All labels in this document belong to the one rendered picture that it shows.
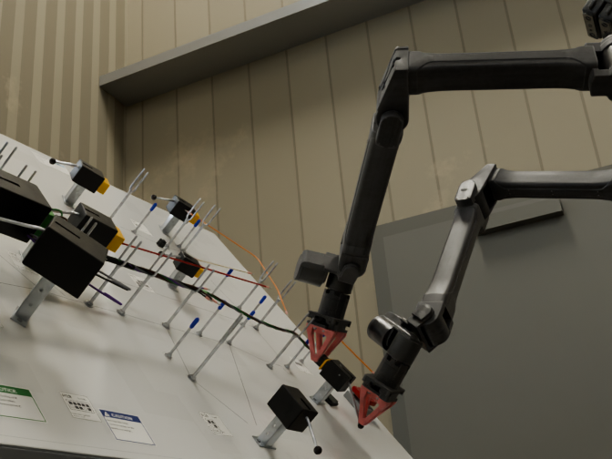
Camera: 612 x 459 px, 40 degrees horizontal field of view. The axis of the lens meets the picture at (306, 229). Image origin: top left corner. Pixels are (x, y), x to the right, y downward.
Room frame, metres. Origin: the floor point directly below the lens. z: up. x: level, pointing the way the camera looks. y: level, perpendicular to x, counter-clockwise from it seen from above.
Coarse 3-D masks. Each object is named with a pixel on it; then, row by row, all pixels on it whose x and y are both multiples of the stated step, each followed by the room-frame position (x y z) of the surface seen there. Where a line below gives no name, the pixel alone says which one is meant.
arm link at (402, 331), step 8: (392, 328) 1.65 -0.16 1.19; (400, 328) 1.66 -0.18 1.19; (392, 336) 1.66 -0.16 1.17; (400, 336) 1.62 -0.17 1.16; (408, 336) 1.62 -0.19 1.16; (416, 336) 1.63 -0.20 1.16; (392, 344) 1.64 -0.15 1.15; (400, 344) 1.63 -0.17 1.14; (408, 344) 1.62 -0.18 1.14; (416, 344) 1.62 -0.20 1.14; (392, 352) 1.64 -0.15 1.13; (400, 352) 1.63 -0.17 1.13; (408, 352) 1.63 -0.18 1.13; (416, 352) 1.64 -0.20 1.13; (400, 360) 1.64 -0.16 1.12; (408, 360) 1.64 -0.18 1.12
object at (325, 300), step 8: (328, 288) 1.69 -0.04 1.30; (328, 296) 1.66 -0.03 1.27; (336, 296) 1.65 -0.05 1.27; (344, 296) 1.66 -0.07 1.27; (320, 304) 1.68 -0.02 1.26; (328, 304) 1.66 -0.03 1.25; (336, 304) 1.66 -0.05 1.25; (344, 304) 1.67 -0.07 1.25; (312, 312) 1.65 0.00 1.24; (320, 312) 1.67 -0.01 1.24; (328, 312) 1.66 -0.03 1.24; (336, 312) 1.67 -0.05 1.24; (344, 312) 1.68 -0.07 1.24; (328, 320) 1.64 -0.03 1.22; (336, 320) 1.65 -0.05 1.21; (344, 320) 1.70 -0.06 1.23
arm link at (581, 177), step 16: (480, 176) 1.75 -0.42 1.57; (496, 176) 1.74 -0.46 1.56; (512, 176) 1.73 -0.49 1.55; (528, 176) 1.71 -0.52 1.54; (544, 176) 1.69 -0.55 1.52; (560, 176) 1.67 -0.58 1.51; (576, 176) 1.65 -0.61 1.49; (592, 176) 1.63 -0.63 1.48; (608, 176) 1.60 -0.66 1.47; (480, 192) 1.73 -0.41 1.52; (496, 192) 1.76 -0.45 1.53; (512, 192) 1.74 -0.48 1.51; (528, 192) 1.72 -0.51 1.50; (544, 192) 1.70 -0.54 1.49; (560, 192) 1.68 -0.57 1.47; (576, 192) 1.66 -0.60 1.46; (592, 192) 1.64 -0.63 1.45; (608, 192) 1.62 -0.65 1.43; (480, 208) 1.76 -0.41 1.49
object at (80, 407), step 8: (64, 392) 1.06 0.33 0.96; (64, 400) 1.05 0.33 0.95; (72, 400) 1.06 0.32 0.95; (80, 400) 1.08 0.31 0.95; (88, 400) 1.09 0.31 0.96; (72, 408) 1.05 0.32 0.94; (80, 408) 1.06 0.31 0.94; (88, 408) 1.08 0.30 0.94; (80, 416) 1.05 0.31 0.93; (88, 416) 1.06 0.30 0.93; (96, 416) 1.08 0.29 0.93
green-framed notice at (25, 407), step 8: (0, 384) 0.97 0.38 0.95; (0, 392) 0.96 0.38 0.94; (8, 392) 0.97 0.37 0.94; (16, 392) 0.98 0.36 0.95; (24, 392) 0.99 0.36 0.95; (0, 400) 0.95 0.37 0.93; (8, 400) 0.96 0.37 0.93; (16, 400) 0.97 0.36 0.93; (24, 400) 0.98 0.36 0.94; (32, 400) 1.00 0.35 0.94; (0, 408) 0.94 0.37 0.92; (8, 408) 0.95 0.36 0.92; (16, 408) 0.96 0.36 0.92; (24, 408) 0.97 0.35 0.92; (32, 408) 0.98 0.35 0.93; (0, 416) 0.93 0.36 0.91; (8, 416) 0.94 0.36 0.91; (16, 416) 0.95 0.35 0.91; (24, 416) 0.96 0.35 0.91; (32, 416) 0.97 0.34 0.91; (40, 416) 0.99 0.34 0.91
